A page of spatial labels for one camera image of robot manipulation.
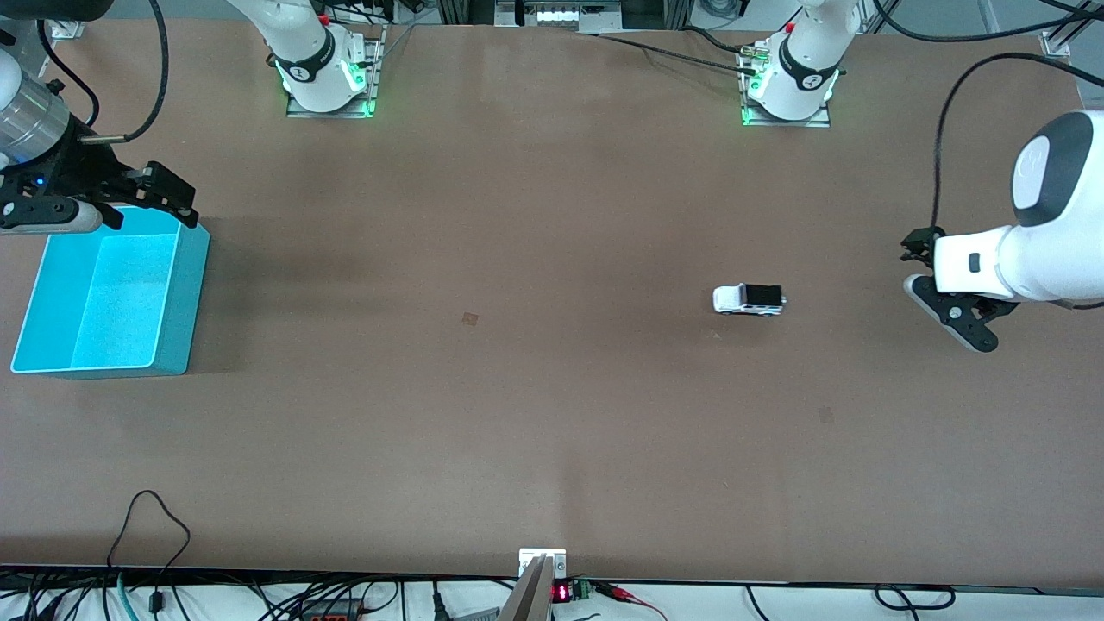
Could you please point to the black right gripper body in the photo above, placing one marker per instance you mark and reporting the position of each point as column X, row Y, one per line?
column 84, row 167

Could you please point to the white jeep toy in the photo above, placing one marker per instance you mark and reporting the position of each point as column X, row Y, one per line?
column 729, row 299

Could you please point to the turquoise plastic bin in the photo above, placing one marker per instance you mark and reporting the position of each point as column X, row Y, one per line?
column 121, row 293

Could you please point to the silver control box with lights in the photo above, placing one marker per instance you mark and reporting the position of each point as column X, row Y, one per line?
column 561, row 15

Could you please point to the orange connector box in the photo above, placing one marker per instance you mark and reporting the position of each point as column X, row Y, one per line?
column 332, row 614

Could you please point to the green terminal block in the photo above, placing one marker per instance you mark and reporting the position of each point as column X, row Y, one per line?
column 581, row 590

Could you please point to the red digit display module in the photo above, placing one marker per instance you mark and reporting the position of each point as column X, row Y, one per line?
column 561, row 592

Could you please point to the grey aluminium bar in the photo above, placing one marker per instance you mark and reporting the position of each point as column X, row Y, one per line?
column 528, row 599

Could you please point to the silver table corner bracket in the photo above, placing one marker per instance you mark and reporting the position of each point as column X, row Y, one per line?
column 67, row 28
column 1056, row 43

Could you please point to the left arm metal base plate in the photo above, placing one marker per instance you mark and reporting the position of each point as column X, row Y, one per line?
column 815, row 122

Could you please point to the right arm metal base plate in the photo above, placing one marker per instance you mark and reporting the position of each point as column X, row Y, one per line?
column 328, row 113

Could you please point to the white metal bracket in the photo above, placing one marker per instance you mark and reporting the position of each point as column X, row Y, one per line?
column 556, row 561

